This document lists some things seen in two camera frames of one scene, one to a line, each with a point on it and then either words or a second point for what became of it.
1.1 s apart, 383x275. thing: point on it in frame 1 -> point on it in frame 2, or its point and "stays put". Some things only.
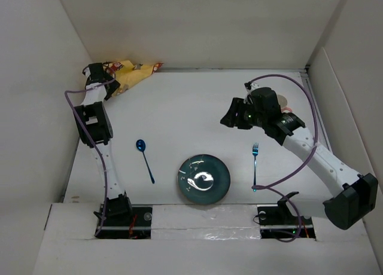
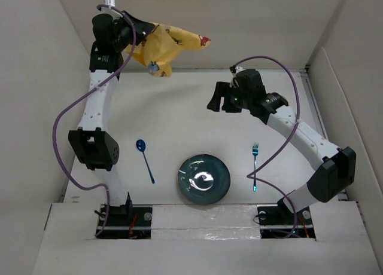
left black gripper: [113, 86] -> [143, 28]
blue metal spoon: [140, 144] stays put
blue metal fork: [255, 147] stays put
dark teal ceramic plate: [203, 179] stays put
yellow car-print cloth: [127, 74] -> [157, 50]
